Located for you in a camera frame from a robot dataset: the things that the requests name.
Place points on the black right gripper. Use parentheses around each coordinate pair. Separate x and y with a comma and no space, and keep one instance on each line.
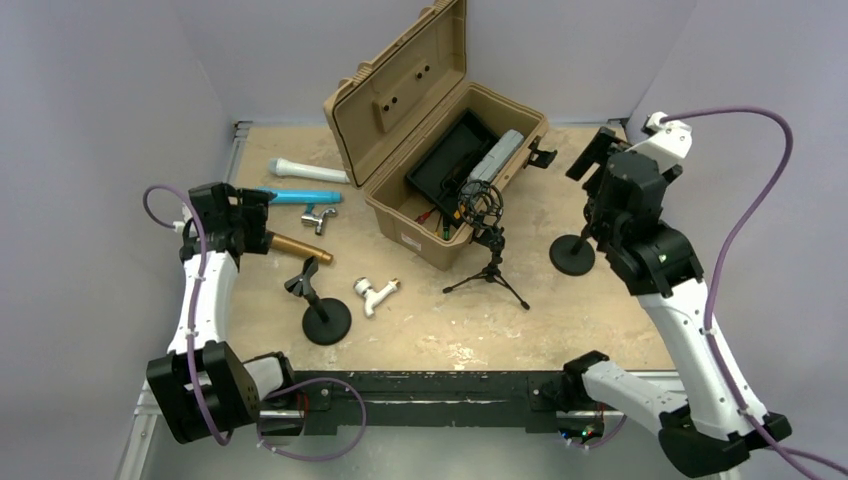
(597,152)

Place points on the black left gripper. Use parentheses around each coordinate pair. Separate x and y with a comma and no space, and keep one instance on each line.
(255,206)

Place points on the gold microphone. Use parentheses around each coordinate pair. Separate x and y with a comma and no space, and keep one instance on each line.
(297,248)

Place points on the blue microphone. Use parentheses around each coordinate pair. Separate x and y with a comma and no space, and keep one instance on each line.
(290,196)

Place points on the white mesh-head microphone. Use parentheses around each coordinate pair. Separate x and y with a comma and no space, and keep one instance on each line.
(282,167)

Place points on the black round-base shock mount stand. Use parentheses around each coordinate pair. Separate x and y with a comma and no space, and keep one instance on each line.
(572,254)

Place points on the black round-base clip stand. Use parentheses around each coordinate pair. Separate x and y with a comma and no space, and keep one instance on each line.
(326,321)

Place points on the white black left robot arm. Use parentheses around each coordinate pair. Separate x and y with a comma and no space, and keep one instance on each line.
(200,385)

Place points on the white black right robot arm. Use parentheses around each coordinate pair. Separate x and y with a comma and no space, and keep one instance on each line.
(716,421)

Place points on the chrome angle valve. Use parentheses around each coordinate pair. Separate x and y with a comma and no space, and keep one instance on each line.
(317,220)

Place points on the grey plastic bit box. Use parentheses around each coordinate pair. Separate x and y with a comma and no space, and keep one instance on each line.
(497,157)

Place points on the white plastic faucet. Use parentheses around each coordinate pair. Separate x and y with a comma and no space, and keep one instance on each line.
(373,298)

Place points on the black tool tray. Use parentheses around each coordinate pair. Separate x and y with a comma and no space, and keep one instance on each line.
(444,168)

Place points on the tan plastic tool case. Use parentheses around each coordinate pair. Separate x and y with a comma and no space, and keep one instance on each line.
(395,108)

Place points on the yellow handle screwdriver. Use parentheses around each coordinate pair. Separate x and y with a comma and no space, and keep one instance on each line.
(463,213)

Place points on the red handle tool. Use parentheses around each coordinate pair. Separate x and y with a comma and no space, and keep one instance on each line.
(421,219)

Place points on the black mounting base plate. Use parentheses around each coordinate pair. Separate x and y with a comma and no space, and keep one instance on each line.
(532,401)

